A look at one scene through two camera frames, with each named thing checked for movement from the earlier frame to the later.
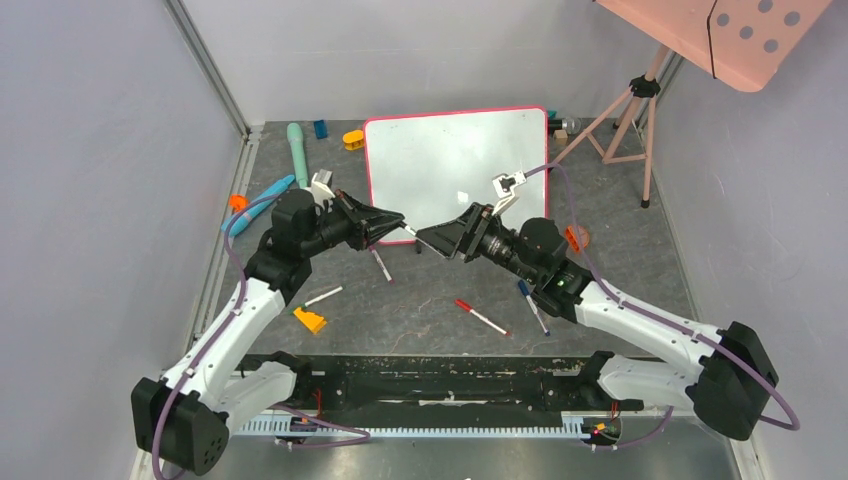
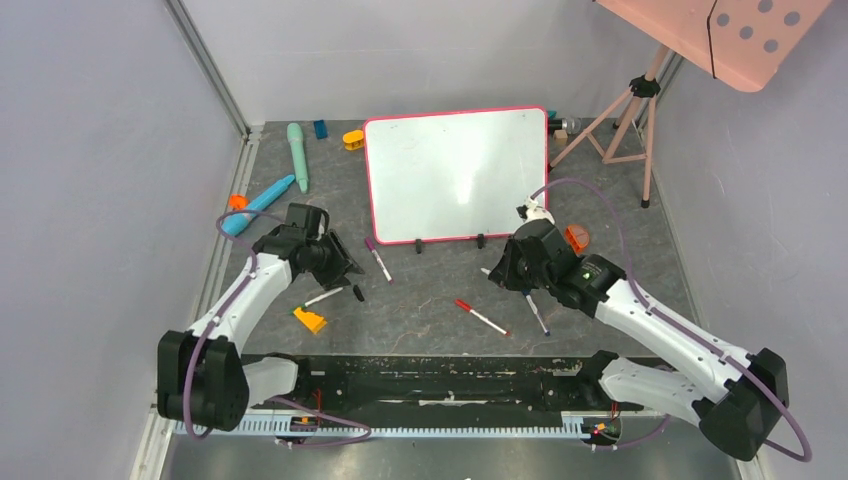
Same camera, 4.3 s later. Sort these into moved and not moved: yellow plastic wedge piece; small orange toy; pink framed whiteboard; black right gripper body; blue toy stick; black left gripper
Moved: black right gripper body; black left gripper
Not moved: blue toy stick; yellow plastic wedge piece; pink framed whiteboard; small orange toy
